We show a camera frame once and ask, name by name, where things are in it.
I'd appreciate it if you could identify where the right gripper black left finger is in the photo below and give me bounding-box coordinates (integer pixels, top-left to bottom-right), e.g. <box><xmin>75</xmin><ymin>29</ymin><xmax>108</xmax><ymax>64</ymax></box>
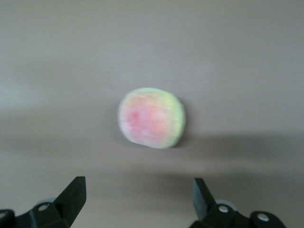
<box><xmin>0</xmin><ymin>176</ymin><xmax>86</xmax><ymax>228</ymax></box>

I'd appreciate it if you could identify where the pink yellow peach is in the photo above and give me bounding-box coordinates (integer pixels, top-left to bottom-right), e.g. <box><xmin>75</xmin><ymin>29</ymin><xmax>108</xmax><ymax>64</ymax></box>
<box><xmin>117</xmin><ymin>87</ymin><xmax>186</xmax><ymax>150</ymax></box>

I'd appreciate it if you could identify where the brown table cover sheet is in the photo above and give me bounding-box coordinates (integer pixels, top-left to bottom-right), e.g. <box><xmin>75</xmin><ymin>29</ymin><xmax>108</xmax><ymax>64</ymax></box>
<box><xmin>0</xmin><ymin>0</ymin><xmax>304</xmax><ymax>228</ymax></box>

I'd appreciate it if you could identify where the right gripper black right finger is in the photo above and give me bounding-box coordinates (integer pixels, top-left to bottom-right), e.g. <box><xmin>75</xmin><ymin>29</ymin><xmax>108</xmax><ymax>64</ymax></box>
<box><xmin>190</xmin><ymin>178</ymin><xmax>285</xmax><ymax>228</ymax></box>

